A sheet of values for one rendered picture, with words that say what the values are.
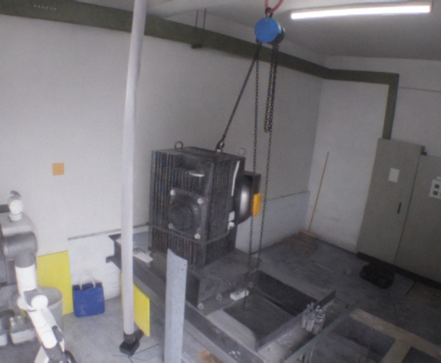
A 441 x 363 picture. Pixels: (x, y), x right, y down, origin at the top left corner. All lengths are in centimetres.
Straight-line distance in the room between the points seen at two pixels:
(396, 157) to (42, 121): 398
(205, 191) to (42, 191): 138
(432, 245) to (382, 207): 83
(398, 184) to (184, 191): 312
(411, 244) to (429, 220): 40
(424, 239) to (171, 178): 338
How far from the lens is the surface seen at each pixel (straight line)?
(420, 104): 468
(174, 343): 239
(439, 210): 444
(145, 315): 289
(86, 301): 314
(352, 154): 498
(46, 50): 268
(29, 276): 158
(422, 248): 460
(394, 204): 457
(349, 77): 496
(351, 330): 258
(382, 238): 472
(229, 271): 221
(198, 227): 208
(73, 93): 279
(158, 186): 227
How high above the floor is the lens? 198
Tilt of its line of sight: 13 degrees down
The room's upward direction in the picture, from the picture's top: 6 degrees clockwise
